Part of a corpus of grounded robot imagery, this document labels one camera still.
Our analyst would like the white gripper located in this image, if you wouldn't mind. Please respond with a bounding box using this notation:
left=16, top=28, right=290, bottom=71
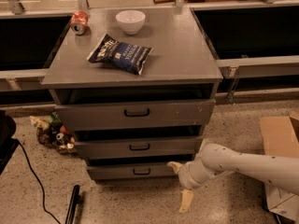
left=167, top=159, right=214, bottom=213

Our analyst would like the grey bottom drawer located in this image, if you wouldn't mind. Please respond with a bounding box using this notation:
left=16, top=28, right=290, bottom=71
left=87, top=162, right=175, bottom=180

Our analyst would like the grey drawer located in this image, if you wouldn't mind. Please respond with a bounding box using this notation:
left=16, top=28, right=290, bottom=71
left=75, top=136, right=202, bottom=159
left=87, top=162, right=175, bottom=180
left=56, top=100, right=215, bottom=131

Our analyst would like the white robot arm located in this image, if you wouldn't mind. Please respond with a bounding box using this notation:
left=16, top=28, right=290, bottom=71
left=167, top=143, right=299, bottom=213

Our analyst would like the grey middle drawer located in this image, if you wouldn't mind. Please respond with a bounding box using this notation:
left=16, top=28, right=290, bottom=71
left=75, top=136, right=202, bottom=159

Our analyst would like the grey drawer cabinet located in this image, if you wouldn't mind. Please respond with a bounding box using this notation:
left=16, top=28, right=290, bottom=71
left=42, top=8, right=222, bottom=170

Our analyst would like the grey top drawer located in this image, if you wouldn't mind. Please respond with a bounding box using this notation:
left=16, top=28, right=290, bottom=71
left=56, top=100, right=215, bottom=131

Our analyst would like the black bar on floor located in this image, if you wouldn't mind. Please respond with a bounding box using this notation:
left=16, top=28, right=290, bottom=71
left=64, top=185, right=80, bottom=224

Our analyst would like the cardboard box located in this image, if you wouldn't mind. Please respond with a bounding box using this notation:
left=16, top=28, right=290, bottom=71
left=260, top=111, right=299, bottom=221

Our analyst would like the blue chip bag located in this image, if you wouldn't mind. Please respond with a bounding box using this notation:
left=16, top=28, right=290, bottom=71
left=87, top=35, right=152, bottom=76

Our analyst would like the white bowl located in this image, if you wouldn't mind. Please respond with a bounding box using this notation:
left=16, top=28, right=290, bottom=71
left=116, top=10, right=146, bottom=35

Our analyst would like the black equipment at left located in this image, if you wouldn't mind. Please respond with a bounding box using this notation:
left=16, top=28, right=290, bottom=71
left=0, top=110, right=20, bottom=174

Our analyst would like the orange soda can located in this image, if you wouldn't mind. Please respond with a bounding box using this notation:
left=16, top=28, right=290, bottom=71
left=70, top=10, right=88, bottom=35

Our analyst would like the black cable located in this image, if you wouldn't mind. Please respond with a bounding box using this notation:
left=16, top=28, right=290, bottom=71
left=18, top=140, right=62, bottom=224

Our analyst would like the right grey bin frame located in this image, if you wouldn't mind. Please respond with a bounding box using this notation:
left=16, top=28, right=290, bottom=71
left=192, top=4, right=299, bottom=100

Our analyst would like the grey bin frame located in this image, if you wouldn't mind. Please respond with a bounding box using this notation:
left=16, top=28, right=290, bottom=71
left=192, top=4, right=299, bottom=100
left=0, top=12, right=71, bottom=105

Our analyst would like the left grey bin frame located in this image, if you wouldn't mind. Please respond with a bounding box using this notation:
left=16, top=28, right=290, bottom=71
left=0, top=12, right=71, bottom=105

